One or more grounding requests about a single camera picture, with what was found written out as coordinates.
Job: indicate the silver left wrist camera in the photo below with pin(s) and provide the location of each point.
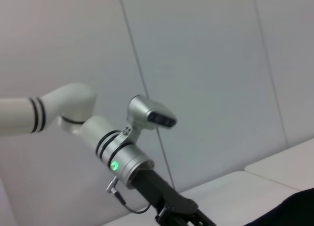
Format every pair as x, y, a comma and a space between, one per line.
147, 110

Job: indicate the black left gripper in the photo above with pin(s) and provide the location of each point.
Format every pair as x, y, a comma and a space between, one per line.
157, 186

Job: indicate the black t-shirt with FREE print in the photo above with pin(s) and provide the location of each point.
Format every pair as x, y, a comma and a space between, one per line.
289, 208

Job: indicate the white and silver left robot arm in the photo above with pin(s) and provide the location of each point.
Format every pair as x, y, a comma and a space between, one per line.
73, 100

